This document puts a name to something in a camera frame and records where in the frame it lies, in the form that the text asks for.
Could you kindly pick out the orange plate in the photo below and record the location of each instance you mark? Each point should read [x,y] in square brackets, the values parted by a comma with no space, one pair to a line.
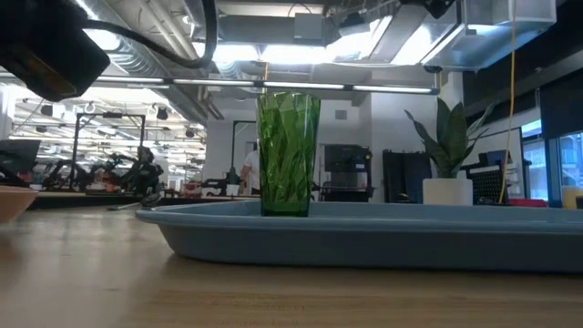
[13,202]

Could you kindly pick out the green faceted plastic cup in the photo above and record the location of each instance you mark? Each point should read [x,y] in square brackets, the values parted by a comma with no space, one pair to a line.
[287,159]

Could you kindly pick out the light blue plastic tray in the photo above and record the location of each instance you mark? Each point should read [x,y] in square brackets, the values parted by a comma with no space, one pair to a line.
[364,246]

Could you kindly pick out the black monitor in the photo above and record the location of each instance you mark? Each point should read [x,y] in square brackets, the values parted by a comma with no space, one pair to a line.
[18,155]

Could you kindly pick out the black background robot arms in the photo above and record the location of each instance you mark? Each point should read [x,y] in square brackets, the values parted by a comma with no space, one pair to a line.
[146,175]

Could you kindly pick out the person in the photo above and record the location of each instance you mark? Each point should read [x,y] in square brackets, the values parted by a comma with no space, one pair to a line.
[252,173]

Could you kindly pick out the long ceiling light bar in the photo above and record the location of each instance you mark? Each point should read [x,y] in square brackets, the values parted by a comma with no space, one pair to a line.
[300,85]

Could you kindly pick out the black coffee machine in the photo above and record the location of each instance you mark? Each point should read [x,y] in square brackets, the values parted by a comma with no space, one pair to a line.
[346,159]

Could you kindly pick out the black cabinet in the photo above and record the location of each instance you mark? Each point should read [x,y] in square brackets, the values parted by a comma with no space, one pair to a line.
[405,177]

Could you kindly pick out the green plant in white pot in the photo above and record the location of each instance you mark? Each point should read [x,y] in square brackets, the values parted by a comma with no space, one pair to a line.
[448,191]

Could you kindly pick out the black pegboard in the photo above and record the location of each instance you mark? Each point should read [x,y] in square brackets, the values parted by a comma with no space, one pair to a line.
[487,184]

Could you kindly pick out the red box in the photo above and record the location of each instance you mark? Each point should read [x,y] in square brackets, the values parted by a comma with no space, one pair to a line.
[528,203]

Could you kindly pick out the yellow container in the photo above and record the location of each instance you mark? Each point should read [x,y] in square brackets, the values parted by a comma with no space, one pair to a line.
[573,198]

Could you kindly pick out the black rack frame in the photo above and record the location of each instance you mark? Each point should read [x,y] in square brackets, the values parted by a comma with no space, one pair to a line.
[109,115]

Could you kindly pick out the black aluminium table frame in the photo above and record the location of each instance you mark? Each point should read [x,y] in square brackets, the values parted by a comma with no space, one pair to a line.
[68,201]

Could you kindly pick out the metal ventilation duct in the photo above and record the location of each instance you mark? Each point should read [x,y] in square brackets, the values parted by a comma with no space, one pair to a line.
[492,41]

